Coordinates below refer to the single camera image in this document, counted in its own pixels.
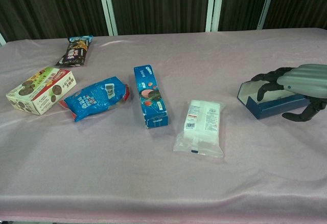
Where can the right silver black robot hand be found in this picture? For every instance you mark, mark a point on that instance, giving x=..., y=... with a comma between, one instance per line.
x=306, y=80

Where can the blue glasses case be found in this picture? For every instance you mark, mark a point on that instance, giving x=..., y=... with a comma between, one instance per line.
x=270, y=109

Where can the white wipes pack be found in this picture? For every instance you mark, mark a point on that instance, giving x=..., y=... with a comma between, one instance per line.
x=201, y=126

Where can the blue Oreo box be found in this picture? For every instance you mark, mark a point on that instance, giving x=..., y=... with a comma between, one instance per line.
x=150, y=96

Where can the pink tablecloth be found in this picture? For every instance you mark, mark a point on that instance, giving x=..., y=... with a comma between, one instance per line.
x=153, y=170

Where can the blue cookie bag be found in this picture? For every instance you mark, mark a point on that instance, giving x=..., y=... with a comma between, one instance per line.
x=94, y=100

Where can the dark chocolate snack bag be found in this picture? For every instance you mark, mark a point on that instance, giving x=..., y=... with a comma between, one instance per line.
x=75, y=52

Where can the cream red biscuit box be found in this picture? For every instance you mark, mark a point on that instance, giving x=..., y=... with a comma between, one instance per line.
x=43, y=91

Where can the white partition post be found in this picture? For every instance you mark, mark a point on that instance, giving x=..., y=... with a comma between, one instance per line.
x=267, y=4
x=214, y=4
x=107, y=6
x=2, y=40

